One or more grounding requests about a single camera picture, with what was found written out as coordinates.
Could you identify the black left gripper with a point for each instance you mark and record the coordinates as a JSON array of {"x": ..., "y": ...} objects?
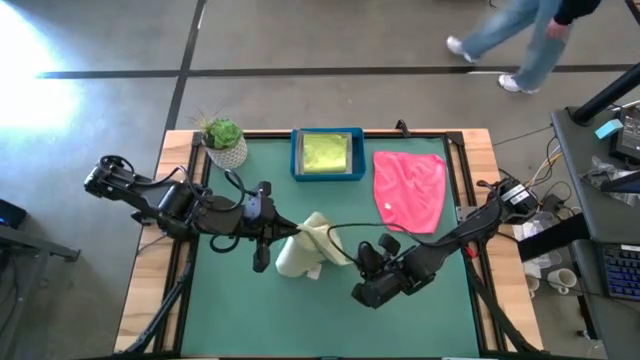
[{"x": 267, "y": 230}]

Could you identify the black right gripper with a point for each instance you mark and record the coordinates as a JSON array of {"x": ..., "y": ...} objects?
[{"x": 380, "y": 290}]

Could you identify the pale green teal-edged towel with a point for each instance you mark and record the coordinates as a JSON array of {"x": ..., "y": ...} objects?
[{"x": 300, "y": 250}]

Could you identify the lime green microfiber towel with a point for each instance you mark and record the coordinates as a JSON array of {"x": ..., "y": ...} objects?
[{"x": 325, "y": 152}]

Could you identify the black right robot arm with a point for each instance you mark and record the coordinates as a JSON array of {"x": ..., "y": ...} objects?
[{"x": 470, "y": 222}]

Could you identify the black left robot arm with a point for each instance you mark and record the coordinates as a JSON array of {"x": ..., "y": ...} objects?
[{"x": 175, "y": 205}]

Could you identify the pink microfiber towel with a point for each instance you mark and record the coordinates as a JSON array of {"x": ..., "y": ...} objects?
[{"x": 410, "y": 190}]

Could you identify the green table mat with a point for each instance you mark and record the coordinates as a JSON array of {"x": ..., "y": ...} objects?
[{"x": 325, "y": 320}]

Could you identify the blue plastic bin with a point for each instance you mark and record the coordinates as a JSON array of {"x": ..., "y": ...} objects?
[{"x": 359, "y": 155}]

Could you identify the succulent in patterned white pot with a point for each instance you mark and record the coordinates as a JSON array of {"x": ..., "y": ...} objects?
[{"x": 225, "y": 145}]

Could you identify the white cup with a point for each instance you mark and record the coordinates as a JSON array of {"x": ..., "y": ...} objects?
[{"x": 531, "y": 285}]

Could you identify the black clamp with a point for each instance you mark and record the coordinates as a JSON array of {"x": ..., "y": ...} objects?
[{"x": 402, "y": 129}]

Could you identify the black flat bar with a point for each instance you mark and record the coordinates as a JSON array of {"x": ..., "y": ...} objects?
[{"x": 550, "y": 237}]

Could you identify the white mug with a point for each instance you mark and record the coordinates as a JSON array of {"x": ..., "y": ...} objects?
[{"x": 560, "y": 281}]

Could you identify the black power adapter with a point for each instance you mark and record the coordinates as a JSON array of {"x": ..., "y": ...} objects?
[{"x": 552, "y": 203}]

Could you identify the grey side desk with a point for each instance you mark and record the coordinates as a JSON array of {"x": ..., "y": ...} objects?
[{"x": 570, "y": 145}]

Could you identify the black keyboard blue backlight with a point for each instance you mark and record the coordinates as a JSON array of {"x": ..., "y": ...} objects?
[{"x": 622, "y": 272}]

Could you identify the black furniture base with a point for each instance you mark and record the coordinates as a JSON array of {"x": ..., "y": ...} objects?
[{"x": 40, "y": 245}]

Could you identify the clear plastic bag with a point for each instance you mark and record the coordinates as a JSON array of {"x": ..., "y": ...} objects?
[{"x": 600, "y": 175}]

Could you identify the black box blue light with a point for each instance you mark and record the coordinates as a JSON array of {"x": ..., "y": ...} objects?
[{"x": 10, "y": 215}]

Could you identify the light blue small box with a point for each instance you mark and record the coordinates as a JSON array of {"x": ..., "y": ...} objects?
[{"x": 608, "y": 129}]

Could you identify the person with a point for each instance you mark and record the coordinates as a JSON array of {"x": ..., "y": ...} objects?
[{"x": 540, "y": 55}]

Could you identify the black electronic device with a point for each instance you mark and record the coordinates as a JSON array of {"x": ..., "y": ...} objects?
[{"x": 627, "y": 140}]

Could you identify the black pole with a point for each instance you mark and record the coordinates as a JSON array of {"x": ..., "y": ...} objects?
[{"x": 610, "y": 92}]

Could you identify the person's hand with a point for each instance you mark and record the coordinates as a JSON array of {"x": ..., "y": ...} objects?
[{"x": 557, "y": 29}]

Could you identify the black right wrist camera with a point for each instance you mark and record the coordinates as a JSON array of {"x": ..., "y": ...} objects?
[{"x": 370, "y": 257}]

